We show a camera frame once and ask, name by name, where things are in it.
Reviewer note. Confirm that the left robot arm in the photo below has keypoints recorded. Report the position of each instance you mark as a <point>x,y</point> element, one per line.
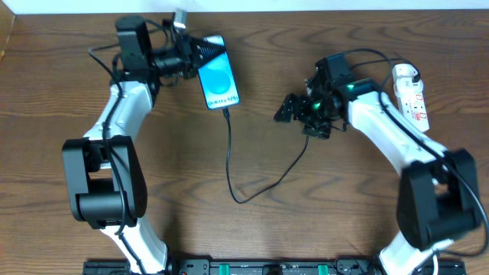
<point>106,186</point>

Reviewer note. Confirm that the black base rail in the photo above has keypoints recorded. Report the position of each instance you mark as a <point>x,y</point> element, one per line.
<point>344,265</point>

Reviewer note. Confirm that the blue screen smartphone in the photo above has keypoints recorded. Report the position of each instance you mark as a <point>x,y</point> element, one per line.
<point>218,83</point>

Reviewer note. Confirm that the white USB charger adapter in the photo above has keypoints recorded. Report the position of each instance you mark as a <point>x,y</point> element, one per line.
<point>404,80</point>

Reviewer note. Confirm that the white power strip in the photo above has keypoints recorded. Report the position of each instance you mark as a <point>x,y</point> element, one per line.
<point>414,110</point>

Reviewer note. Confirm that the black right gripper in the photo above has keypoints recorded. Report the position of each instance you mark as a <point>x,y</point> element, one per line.
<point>306,111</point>

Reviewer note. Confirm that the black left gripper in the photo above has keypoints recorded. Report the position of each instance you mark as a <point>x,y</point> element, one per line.
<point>187,56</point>

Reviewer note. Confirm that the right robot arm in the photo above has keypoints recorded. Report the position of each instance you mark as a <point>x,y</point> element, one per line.
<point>438,200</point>

